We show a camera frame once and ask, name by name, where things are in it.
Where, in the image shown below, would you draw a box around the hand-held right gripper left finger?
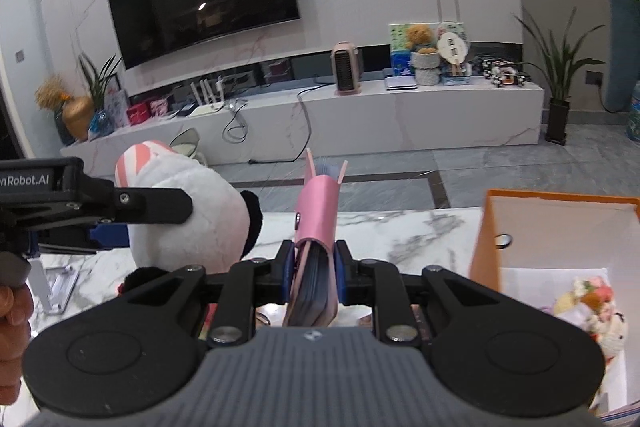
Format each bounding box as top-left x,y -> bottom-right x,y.
117,239 -> 301,348

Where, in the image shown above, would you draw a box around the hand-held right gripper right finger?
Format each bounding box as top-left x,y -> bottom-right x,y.
335,239 -> 502,348

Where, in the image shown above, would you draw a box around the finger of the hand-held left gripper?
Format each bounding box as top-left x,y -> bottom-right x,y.
113,187 -> 194,226
89,225 -> 130,253

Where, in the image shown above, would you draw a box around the white panda plush striped ear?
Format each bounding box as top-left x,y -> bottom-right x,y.
114,139 -> 264,294

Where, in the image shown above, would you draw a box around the pink snap card wallet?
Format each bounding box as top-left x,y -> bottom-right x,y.
282,147 -> 349,329

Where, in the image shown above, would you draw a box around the orange cardboard box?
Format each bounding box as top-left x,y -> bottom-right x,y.
468,189 -> 640,427

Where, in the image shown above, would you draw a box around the crochet bunny doll with flowers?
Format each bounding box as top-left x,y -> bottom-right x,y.
552,276 -> 629,361

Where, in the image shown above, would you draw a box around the person's left hand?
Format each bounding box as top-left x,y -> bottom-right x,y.
0,282 -> 35,379

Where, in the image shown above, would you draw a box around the white phone stand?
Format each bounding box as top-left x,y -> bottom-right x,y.
29,256 -> 99,314

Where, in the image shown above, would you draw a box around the white stool chair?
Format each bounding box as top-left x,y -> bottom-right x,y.
169,128 -> 209,166

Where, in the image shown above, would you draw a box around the dark glass vase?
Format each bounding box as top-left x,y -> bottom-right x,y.
53,111 -> 76,147

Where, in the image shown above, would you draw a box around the red gift box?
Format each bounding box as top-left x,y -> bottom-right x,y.
127,103 -> 151,127

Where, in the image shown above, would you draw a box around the gold vase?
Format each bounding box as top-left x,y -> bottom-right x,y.
60,95 -> 96,142

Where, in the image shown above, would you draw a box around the blue glass ornament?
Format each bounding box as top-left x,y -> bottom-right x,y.
88,109 -> 116,138

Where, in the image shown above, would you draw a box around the white router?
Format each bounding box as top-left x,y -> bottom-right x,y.
188,76 -> 226,118

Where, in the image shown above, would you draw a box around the dried yellow flowers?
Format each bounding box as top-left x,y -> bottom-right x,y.
34,74 -> 74,110

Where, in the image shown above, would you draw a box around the green leafy plant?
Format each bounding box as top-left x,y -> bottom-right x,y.
78,53 -> 124,113

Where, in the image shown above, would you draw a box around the white marble tv console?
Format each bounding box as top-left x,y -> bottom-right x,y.
59,78 -> 546,168

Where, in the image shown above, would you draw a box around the small dark red box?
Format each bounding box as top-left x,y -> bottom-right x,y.
267,59 -> 291,83

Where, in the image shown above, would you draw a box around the white laptop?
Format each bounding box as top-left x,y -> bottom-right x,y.
383,69 -> 419,92

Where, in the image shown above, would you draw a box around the pink space heater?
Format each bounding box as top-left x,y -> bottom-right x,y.
330,41 -> 362,96

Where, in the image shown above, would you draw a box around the green and blue painting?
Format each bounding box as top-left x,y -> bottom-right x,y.
388,22 -> 419,80

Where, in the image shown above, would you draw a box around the brown teddy bear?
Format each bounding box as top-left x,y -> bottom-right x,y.
404,24 -> 435,53

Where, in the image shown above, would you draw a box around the round white fan on stand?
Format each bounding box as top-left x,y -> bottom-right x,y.
435,21 -> 474,78

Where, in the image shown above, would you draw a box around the black white checkered toy car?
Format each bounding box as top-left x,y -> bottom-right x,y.
472,55 -> 531,88

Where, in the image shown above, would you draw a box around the long leaf potted plant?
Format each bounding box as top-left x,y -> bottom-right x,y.
512,6 -> 606,146

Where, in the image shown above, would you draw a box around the blue water jug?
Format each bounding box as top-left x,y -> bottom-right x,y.
627,80 -> 640,140

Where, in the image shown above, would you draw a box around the photo frame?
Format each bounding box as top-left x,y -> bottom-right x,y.
102,89 -> 129,128

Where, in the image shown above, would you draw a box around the tangled router cables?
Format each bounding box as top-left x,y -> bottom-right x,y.
222,99 -> 249,143

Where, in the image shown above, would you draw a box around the black heater power cable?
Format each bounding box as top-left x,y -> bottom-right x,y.
249,84 -> 334,166

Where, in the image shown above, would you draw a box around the black socket cable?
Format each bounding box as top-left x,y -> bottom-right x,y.
597,84 -> 631,114

